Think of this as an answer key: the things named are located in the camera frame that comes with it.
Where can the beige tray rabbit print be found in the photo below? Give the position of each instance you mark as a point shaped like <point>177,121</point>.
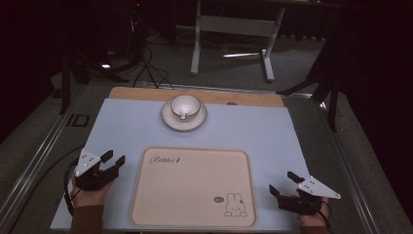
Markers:
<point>191,188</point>

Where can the metal floor rail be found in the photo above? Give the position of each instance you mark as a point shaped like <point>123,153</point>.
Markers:
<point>32,165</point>
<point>350,175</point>

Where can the person's left hand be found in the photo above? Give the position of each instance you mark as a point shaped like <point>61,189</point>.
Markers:
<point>88,197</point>

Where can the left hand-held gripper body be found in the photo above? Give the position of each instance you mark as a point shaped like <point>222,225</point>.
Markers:
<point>87,162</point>

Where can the person's right hand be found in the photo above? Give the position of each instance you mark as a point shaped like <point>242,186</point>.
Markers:
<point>313,220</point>

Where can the white saucer dark rim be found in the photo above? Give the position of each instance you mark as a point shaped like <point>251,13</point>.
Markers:
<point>168,120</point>

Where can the black tripod stand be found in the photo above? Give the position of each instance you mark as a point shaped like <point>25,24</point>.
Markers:
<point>332,97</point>
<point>66,81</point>

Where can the white metal table frame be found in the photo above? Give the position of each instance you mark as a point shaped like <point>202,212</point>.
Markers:
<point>237,26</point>

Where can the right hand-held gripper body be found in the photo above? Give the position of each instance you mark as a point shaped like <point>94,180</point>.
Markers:
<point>316,190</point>

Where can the white cup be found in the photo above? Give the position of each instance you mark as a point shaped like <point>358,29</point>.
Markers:
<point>185,105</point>

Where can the light blue table mat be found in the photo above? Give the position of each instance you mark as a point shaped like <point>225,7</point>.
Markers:
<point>130,130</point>

